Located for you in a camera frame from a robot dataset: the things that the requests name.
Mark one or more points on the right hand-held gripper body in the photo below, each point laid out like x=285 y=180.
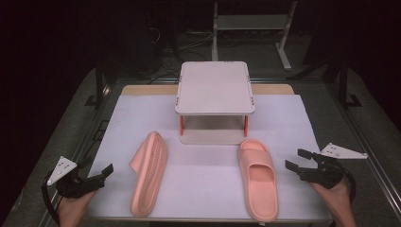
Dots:
x=327 y=173

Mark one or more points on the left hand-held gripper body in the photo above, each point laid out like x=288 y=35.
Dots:
x=71 y=186

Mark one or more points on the pink slipper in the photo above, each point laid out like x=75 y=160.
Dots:
x=149 y=176
x=258 y=186

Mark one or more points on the white shoe rack orange posts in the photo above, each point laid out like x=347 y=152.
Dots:
x=214 y=88

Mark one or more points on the person's left hand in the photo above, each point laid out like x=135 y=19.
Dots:
x=74 y=209

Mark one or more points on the person's right hand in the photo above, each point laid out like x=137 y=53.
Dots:
x=337 y=197

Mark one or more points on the black metal stand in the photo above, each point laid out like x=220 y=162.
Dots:
x=345 y=88
x=99 y=88

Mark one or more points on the white table mat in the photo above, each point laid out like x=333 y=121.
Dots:
x=201 y=176

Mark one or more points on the white metal stand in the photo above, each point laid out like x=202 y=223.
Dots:
x=250 y=22

